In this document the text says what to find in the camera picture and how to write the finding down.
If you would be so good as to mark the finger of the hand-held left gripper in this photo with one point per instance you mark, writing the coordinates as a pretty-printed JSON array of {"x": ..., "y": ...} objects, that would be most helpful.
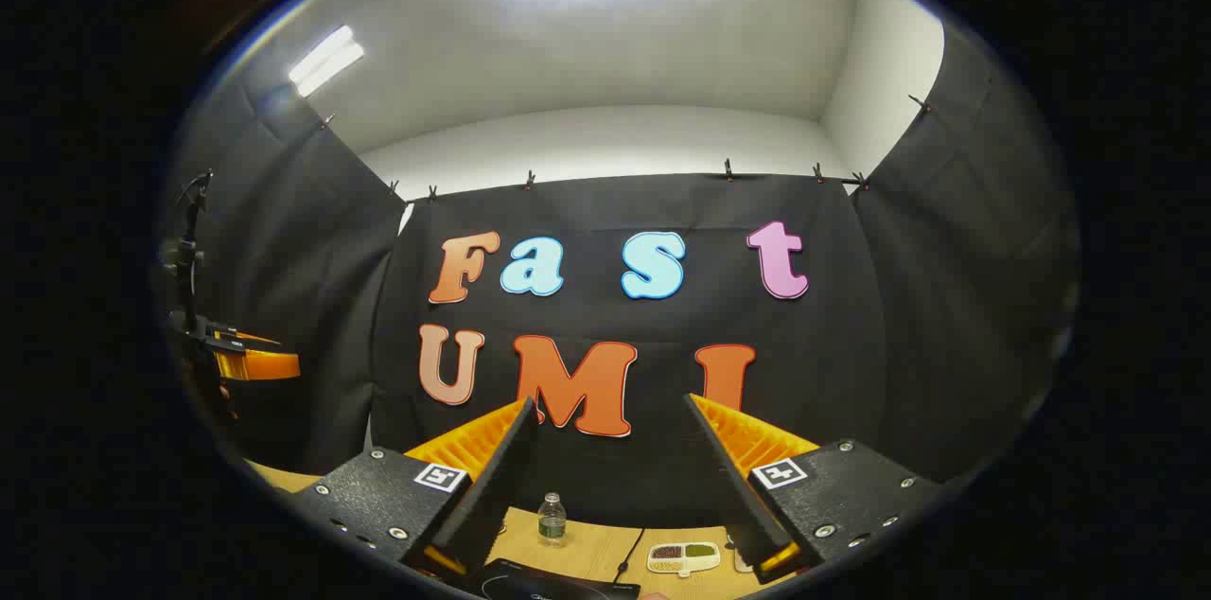
[
  {"x": 248, "y": 336},
  {"x": 265, "y": 365}
]

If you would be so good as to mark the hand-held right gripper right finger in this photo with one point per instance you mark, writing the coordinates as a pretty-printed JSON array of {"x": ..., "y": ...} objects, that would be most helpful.
[{"x": 733, "y": 486}]

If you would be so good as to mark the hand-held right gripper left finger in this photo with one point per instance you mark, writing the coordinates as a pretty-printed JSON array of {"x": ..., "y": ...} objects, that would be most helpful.
[{"x": 492, "y": 486}]

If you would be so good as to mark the black induction cooktop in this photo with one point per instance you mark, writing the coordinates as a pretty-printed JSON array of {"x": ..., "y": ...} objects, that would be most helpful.
[{"x": 530, "y": 583}]

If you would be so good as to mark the clear plastic water bottle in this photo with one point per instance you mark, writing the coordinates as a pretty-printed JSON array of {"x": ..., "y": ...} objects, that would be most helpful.
[{"x": 552, "y": 524}]

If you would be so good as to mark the white rectangular container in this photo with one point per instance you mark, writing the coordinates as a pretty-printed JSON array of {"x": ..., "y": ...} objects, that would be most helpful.
[{"x": 743, "y": 564}]

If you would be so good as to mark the black tripod stand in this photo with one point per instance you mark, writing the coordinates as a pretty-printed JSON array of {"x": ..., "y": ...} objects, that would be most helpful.
[{"x": 189, "y": 250}]

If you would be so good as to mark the white divided bean dish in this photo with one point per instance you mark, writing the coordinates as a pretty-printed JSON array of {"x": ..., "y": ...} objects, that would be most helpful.
[{"x": 683, "y": 558}]

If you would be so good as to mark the narrow ceiling light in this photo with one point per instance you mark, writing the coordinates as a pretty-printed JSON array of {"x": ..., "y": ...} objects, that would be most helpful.
[{"x": 326, "y": 61}]

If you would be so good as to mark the row of black cloth clips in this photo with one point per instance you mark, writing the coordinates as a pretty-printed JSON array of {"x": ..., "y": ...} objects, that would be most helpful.
[{"x": 728, "y": 169}]

